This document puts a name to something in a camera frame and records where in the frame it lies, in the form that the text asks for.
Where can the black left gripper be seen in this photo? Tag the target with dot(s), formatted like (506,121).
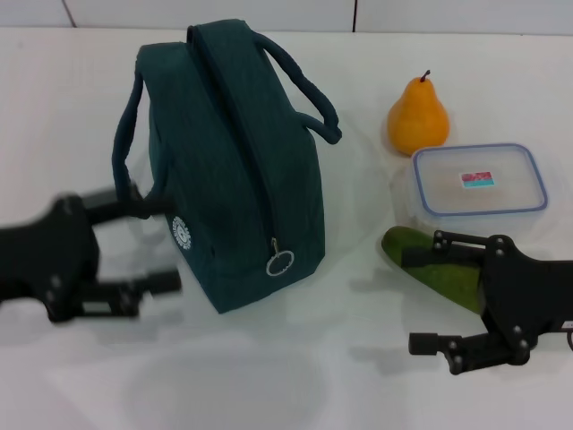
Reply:
(45,260)

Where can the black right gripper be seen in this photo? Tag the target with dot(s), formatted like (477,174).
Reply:
(515,295)

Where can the green cucumber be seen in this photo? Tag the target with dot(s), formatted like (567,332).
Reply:
(443,277)

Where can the clear food container blue rim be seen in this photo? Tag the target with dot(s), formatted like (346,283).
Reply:
(447,197)

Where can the dark teal insulated lunch bag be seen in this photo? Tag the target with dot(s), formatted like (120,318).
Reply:
(224,179)

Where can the orange pear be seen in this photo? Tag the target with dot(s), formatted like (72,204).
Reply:
(418,121)

